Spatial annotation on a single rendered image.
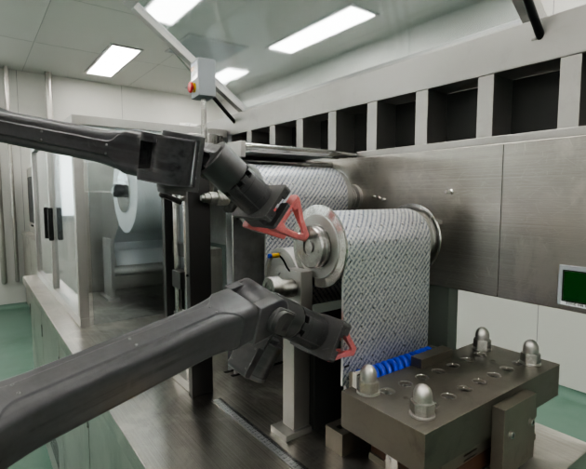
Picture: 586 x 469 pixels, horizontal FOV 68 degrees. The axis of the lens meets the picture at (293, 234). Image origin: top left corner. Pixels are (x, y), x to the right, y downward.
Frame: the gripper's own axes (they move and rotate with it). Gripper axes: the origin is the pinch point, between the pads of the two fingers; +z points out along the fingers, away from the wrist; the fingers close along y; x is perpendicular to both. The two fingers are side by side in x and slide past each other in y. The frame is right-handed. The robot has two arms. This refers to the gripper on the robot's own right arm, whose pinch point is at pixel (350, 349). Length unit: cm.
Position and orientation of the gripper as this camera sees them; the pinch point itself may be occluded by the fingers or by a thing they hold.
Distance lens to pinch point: 78.6
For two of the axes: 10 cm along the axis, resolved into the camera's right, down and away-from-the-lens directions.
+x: 4.0, -8.9, 2.2
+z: 7.0, 4.5, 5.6
